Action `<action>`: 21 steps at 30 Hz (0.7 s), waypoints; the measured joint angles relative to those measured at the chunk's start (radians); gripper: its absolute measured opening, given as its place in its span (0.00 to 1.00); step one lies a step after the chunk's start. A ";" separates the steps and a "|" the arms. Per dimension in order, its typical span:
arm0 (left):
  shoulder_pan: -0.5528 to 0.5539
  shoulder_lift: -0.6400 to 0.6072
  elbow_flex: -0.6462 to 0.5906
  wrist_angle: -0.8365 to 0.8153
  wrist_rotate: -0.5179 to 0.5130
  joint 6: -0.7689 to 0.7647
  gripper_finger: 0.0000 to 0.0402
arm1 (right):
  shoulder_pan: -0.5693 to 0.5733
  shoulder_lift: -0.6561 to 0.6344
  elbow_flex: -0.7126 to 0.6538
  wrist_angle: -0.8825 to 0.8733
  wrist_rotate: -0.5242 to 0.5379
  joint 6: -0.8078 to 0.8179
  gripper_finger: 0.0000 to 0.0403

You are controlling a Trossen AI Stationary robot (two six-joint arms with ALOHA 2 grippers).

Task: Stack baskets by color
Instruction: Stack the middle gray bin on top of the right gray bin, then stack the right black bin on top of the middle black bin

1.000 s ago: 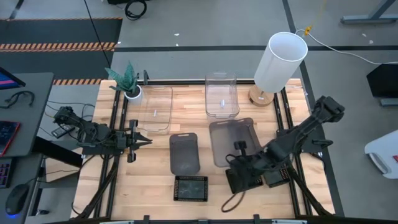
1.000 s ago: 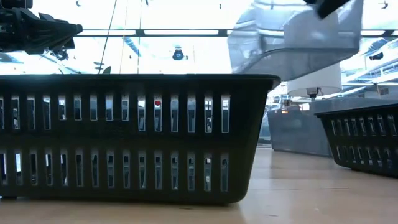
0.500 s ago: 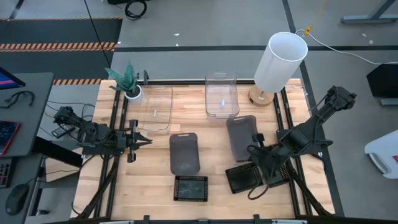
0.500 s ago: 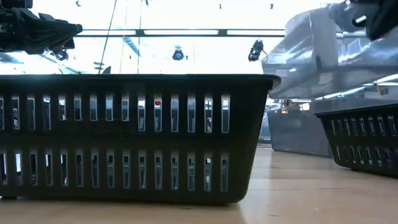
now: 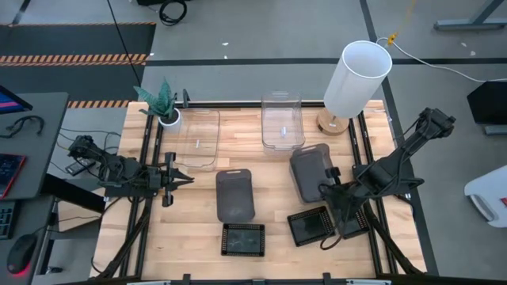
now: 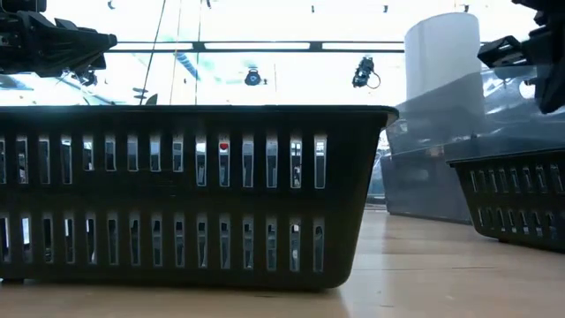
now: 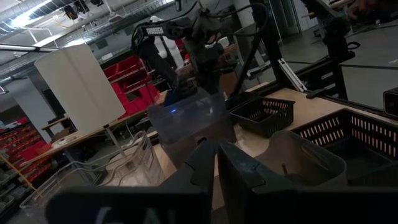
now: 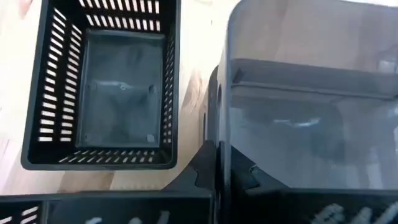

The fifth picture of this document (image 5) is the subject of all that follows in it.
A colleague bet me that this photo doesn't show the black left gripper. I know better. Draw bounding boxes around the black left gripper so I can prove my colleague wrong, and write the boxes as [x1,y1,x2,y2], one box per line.
[148,152,196,207]

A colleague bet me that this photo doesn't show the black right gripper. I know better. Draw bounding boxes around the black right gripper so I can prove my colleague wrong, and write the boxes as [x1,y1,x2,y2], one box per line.
[318,166,357,238]

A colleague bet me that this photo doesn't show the black slotted plastic basket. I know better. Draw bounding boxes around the black slotted plastic basket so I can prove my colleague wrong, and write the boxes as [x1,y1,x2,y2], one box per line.
[336,207,372,240]
[287,205,336,247]
[220,222,266,257]

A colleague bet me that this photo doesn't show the white plant pot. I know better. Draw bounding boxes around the white plant pot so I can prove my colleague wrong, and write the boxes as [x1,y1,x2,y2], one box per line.
[158,107,182,134]

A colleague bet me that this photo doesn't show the round wooden lamp base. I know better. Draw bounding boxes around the round wooden lamp base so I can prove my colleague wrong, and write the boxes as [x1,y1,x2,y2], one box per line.
[316,107,350,137]

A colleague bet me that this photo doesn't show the green artificial plant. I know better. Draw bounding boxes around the green artificial plant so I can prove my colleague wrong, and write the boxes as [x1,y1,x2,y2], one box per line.
[133,77,177,120]

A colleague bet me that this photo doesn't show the small black device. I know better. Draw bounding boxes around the small black device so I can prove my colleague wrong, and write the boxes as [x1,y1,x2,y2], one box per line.
[65,158,96,177]

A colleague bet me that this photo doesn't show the white cylindrical lamp shade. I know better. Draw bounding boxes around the white cylindrical lamp shade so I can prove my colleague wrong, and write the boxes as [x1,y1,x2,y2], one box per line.
[322,40,393,120]

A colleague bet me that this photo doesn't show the grey desk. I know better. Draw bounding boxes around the grey desk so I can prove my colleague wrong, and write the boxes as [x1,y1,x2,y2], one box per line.
[0,91,69,201]

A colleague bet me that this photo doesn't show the white plastic object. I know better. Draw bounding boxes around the white plastic object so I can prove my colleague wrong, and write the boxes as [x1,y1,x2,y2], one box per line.
[463,165,507,229]

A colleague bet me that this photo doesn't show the red-edged tablet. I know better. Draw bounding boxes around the red-edged tablet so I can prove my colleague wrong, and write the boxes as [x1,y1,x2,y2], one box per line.
[0,153,27,199]

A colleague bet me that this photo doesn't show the black floor mat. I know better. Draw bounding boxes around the black floor mat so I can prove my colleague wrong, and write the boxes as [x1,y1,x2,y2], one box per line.
[0,22,158,108]

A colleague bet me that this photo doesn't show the black computer mouse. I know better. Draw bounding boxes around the black computer mouse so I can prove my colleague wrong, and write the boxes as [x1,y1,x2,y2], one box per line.
[6,233,39,275]

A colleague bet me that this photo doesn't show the black keyboard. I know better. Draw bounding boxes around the black keyboard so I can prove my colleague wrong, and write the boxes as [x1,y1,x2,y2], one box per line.
[0,200,17,241]

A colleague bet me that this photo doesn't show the black box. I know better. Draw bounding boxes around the black box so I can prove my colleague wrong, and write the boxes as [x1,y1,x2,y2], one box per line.
[466,81,507,126]

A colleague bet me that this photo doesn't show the computer monitor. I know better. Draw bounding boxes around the computer monitor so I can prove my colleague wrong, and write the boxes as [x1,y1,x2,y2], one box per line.
[0,85,33,116]

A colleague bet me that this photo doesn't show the black looped cable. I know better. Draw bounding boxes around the black looped cable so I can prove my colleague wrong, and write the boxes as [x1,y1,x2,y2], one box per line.
[319,231,342,251]

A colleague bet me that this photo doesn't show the black metal table frame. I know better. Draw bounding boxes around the black metal table frame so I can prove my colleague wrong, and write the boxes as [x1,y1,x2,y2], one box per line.
[97,101,427,285]

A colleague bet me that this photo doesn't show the long thin black cable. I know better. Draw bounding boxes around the long thin black cable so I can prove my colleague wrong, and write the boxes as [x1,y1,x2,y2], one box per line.
[106,0,143,86]

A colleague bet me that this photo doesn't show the black headset cable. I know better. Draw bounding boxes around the black headset cable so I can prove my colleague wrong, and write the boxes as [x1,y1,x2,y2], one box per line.
[0,114,45,139]

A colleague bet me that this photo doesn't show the coiled black cable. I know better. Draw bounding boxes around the coiled black cable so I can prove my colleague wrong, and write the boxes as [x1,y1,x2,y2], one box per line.
[158,0,188,27]

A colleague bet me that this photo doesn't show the white floor cable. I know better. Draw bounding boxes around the white floor cable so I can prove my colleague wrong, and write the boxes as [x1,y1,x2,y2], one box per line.
[375,36,507,84]

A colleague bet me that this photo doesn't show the yellow cable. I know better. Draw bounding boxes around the yellow cable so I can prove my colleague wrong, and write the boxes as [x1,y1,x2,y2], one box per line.
[387,0,417,47]

